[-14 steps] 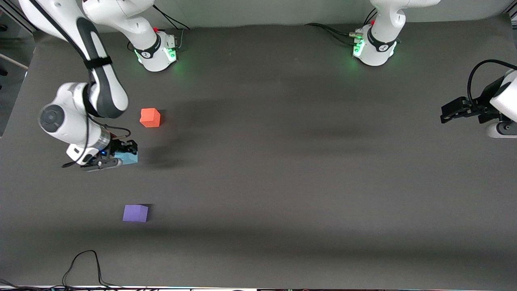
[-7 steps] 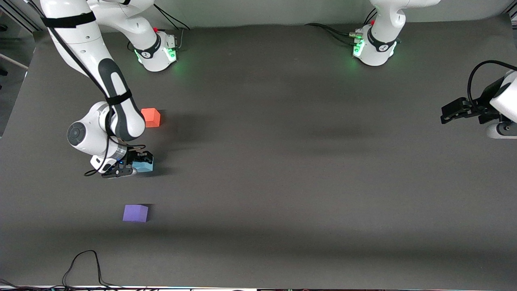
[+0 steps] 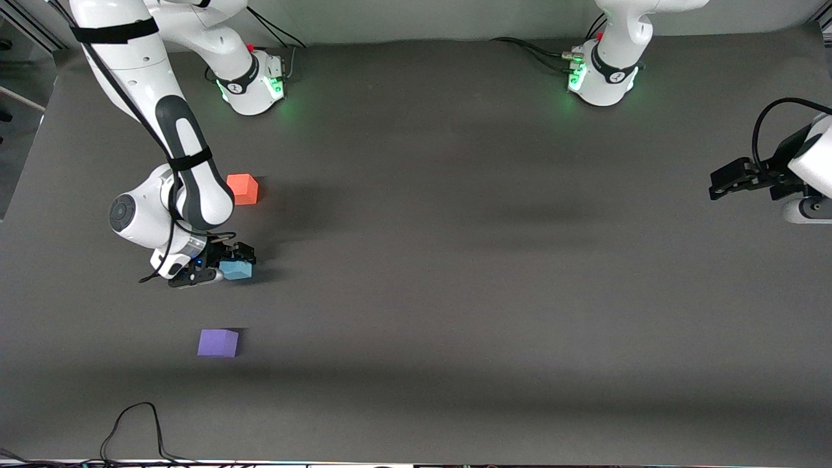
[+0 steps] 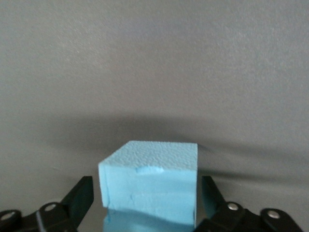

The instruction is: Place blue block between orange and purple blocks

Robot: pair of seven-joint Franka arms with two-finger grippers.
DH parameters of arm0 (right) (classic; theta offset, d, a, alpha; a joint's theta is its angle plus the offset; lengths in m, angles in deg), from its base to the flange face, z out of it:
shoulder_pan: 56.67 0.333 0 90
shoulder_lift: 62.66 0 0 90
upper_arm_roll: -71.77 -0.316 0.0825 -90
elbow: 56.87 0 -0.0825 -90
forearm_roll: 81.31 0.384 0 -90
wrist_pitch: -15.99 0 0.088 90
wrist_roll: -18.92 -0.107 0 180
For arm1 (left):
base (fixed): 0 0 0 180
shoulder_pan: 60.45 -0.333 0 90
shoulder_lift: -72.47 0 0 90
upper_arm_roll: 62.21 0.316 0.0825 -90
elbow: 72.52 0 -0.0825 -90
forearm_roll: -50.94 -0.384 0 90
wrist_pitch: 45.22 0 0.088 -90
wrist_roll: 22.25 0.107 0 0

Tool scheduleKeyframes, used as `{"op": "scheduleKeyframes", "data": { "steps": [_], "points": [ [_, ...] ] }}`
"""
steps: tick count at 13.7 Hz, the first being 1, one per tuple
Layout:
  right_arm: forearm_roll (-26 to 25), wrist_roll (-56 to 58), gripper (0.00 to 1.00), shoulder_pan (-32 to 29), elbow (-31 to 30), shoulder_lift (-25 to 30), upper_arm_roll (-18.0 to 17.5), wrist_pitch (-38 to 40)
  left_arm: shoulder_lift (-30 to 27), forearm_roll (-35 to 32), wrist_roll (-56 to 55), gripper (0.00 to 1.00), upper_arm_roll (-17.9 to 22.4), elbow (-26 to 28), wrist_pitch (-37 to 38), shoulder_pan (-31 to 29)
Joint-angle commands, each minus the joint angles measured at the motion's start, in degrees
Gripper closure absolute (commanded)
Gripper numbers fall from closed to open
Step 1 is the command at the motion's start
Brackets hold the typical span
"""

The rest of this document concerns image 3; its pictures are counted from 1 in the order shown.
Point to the purple foam block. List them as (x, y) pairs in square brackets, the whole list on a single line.
[(218, 343)]

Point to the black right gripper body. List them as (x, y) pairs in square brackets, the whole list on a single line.
[(216, 254)]

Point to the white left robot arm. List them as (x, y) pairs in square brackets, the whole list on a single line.
[(614, 39)]

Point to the aluminium frame rail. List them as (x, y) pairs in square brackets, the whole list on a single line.
[(825, 25), (39, 29)]

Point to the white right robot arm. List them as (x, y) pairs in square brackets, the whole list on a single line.
[(130, 78)]

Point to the light blue foam block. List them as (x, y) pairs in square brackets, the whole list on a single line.
[(237, 270)]

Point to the orange foam block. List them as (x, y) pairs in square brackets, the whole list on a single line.
[(246, 190)]

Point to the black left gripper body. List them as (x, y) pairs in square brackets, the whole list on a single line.
[(776, 173)]

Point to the white thin bar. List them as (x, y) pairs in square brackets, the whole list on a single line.
[(23, 97)]

